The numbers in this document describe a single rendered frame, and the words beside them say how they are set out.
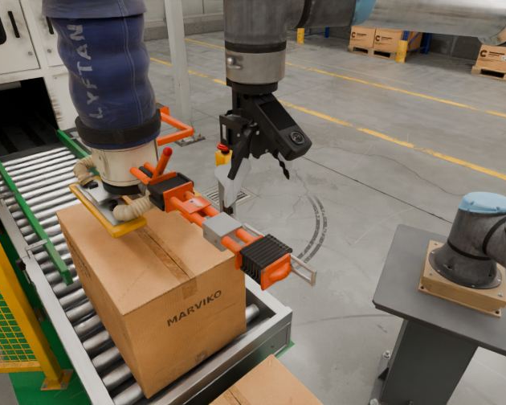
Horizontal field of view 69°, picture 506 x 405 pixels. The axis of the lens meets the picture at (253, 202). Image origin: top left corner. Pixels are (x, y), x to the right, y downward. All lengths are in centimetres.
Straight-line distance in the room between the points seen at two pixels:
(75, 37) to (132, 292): 64
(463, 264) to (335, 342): 97
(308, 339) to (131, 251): 122
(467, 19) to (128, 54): 74
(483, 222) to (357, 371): 107
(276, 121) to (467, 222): 90
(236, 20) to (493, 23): 60
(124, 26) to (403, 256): 121
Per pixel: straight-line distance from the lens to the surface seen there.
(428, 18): 86
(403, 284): 143
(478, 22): 95
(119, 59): 98
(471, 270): 140
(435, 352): 164
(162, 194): 93
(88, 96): 102
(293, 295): 232
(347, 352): 212
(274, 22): 54
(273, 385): 134
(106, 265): 118
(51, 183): 264
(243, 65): 55
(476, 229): 132
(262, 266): 69
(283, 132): 54
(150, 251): 119
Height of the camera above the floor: 170
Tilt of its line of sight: 33 degrees down
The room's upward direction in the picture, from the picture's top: straight up
